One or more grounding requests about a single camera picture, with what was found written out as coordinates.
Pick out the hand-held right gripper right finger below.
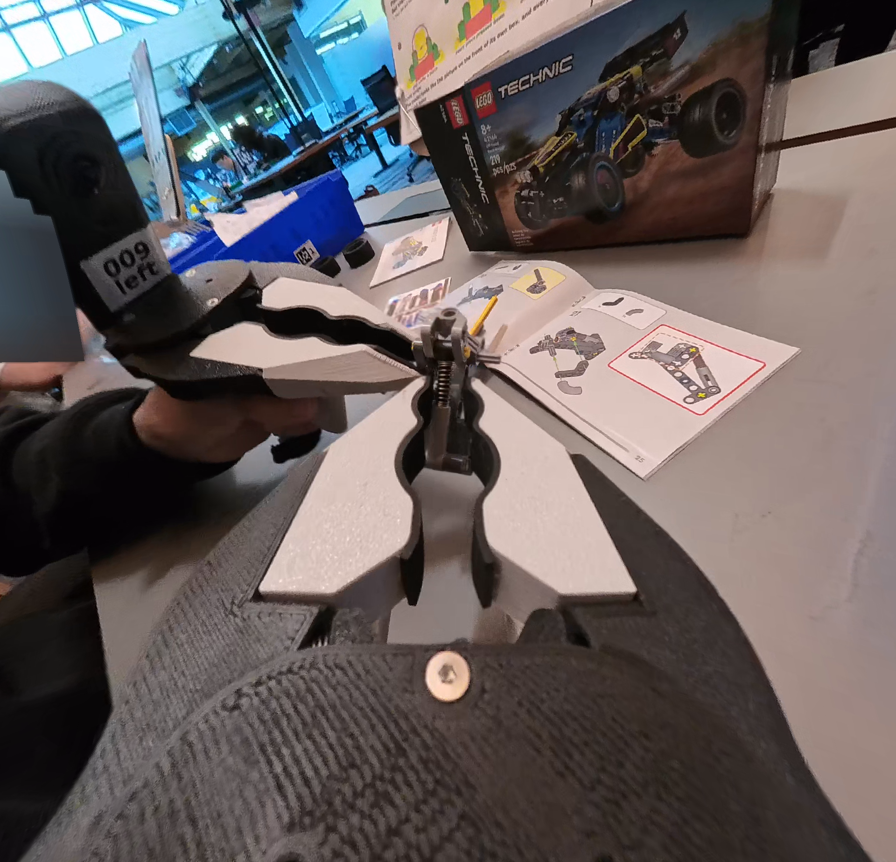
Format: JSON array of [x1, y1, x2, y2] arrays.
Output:
[[469, 376, 639, 626]]

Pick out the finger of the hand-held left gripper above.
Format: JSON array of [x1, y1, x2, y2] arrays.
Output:
[[258, 277, 424, 359], [189, 319, 423, 399]]

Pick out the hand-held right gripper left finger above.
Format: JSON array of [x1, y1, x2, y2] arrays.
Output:
[[258, 376, 429, 625]]

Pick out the grey toy brick assembly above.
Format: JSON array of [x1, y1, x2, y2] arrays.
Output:
[[410, 308, 492, 475]]

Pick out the person's left forearm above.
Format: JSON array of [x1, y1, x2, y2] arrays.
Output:
[[0, 386, 242, 577]]

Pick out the toy buggy set box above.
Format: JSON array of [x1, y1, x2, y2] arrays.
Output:
[[413, 0, 805, 254]]

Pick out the person's left hand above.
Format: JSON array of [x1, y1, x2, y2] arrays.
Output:
[[133, 386, 314, 465]]

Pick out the white standing board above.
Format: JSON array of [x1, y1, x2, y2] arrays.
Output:
[[129, 39, 187, 223]]

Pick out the blue plastic storage bin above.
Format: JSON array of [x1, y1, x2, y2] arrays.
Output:
[[168, 169, 366, 275]]

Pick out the colourful sticker sheet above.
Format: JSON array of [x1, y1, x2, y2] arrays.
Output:
[[384, 279, 455, 329]]

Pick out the white paper sheet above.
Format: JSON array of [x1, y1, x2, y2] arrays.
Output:
[[210, 191, 303, 247]]

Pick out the small leaflet with car picture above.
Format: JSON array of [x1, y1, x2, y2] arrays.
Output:
[[369, 216, 451, 289]]

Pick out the long wooden table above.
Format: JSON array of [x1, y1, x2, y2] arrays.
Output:
[[238, 106, 403, 194]]

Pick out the building instruction booklet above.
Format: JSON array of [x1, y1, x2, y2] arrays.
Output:
[[433, 260, 802, 481]]

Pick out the black office chair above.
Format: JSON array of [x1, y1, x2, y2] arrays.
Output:
[[365, 64, 401, 117]]

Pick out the person's dark clothing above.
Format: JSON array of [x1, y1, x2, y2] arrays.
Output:
[[0, 571, 114, 849]]

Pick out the white sheet with brick pictures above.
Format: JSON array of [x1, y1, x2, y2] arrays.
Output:
[[378, 0, 620, 101]]

